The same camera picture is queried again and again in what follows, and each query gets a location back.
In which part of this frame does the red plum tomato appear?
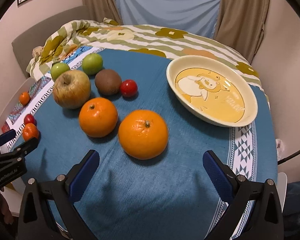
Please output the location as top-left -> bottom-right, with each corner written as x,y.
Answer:
24,114 -> 37,126

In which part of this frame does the light blue hanging sheet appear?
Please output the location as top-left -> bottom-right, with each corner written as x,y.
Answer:
115,0 -> 221,38

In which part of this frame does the green apple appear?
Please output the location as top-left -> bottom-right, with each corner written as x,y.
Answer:
82,53 -> 103,75
51,62 -> 70,81

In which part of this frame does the brown kiwi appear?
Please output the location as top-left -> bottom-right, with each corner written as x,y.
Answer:
95,69 -> 122,96

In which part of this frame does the teal blue cloth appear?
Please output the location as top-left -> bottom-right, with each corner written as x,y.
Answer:
22,49 -> 277,239

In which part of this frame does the small mandarin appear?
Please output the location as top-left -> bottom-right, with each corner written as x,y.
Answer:
19,92 -> 31,106
22,123 -> 39,141

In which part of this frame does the cream bowl with cartoon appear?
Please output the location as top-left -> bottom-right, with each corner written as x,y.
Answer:
166,55 -> 258,127

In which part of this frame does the large orange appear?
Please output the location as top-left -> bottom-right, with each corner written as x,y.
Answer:
118,109 -> 168,160

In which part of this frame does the grey upholstered headboard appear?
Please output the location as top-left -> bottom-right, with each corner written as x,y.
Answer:
12,5 -> 90,78

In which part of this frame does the beige curtain right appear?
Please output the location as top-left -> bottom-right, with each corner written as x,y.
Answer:
214,0 -> 270,62

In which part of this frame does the large yellow-red apple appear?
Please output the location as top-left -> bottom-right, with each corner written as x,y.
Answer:
53,70 -> 91,109

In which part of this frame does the red cherry tomato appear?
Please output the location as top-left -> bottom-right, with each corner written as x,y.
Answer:
120,79 -> 138,98

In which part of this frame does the medium orange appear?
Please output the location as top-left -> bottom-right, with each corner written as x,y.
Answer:
78,97 -> 118,138

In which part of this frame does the floral striped blanket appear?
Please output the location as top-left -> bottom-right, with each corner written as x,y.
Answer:
26,18 -> 262,88

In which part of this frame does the black cable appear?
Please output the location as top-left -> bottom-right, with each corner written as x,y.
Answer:
277,143 -> 300,166

